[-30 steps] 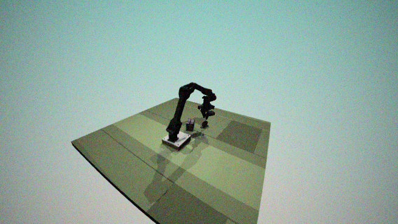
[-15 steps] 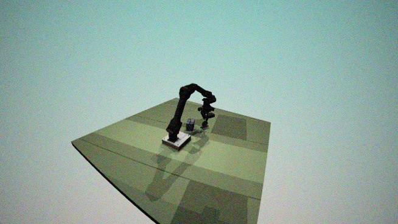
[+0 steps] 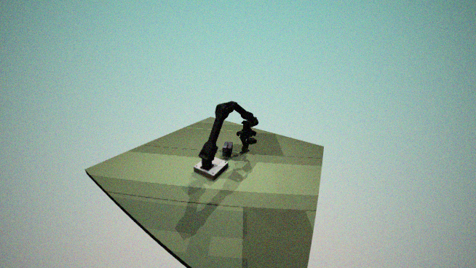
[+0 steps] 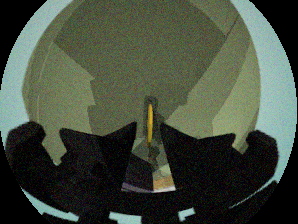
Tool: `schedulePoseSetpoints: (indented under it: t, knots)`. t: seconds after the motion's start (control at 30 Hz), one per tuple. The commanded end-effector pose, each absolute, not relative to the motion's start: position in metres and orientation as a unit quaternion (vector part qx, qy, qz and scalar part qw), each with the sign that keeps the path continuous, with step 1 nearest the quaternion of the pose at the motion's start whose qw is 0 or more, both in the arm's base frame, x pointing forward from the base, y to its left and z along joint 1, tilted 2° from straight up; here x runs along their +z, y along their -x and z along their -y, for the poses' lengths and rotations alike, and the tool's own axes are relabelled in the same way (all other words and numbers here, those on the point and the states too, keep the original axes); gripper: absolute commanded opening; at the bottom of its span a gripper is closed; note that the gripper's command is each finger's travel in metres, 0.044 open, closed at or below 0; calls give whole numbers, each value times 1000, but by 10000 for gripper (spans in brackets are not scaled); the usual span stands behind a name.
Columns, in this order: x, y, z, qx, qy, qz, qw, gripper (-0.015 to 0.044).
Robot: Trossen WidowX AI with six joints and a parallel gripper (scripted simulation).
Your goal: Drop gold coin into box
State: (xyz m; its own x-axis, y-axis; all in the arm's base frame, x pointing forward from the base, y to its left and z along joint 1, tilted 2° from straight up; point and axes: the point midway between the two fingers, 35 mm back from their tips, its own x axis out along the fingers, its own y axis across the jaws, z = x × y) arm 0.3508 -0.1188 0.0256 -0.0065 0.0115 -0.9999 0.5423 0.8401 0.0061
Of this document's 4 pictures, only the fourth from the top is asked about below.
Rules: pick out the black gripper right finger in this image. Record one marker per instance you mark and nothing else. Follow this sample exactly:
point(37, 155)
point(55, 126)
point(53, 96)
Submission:
point(185, 154)

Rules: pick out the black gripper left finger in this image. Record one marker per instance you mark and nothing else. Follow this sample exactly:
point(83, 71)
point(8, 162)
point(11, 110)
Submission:
point(112, 151)

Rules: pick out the gold coin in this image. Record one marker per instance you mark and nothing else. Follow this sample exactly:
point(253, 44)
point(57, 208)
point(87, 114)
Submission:
point(149, 127)

